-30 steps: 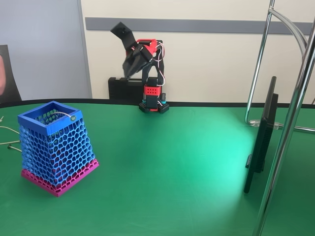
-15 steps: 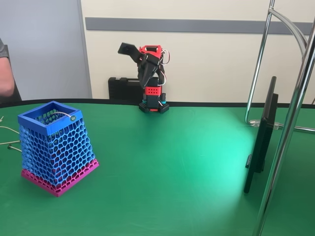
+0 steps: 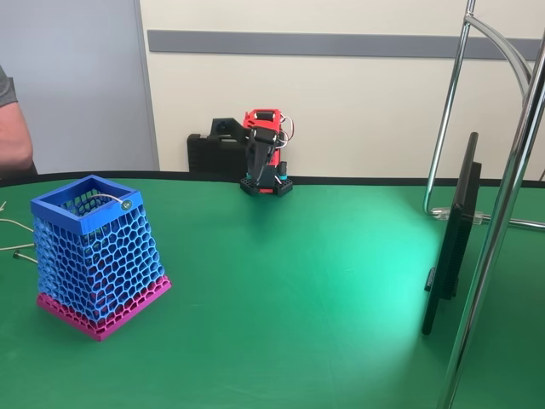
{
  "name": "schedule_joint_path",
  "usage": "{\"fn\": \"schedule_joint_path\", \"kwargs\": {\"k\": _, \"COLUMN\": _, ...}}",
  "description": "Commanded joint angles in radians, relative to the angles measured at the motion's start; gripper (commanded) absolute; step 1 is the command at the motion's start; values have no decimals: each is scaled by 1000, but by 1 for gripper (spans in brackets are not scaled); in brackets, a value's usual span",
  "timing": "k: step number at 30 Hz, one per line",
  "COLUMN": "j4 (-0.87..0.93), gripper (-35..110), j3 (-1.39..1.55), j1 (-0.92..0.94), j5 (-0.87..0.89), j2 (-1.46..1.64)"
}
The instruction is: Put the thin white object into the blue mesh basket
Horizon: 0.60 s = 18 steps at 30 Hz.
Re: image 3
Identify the blue and pink mesh basket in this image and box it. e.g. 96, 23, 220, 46
30, 174, 174, 343

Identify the black plastic carrying case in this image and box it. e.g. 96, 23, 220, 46
186, 133, 249, 174

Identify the green cloth with black border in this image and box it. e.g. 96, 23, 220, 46
0, 170, 545, 409

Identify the clear plastic clip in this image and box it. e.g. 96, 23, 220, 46
431, 205, 491, 225

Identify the white LED light panel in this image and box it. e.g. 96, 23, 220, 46
421, 131, 485, 337

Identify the grey t-shirt sleeve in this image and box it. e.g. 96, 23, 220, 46
0, 64, 20, 112

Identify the red white servo cable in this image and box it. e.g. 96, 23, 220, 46
278, 116, 298, 148

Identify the black pegboard base plate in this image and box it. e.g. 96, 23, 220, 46
239, 174, 295, 199

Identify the grey wall rail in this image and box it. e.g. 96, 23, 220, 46
146, 29, 544, 61

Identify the chrome tube frame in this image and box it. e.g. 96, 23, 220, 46
422, 0, 545, 409

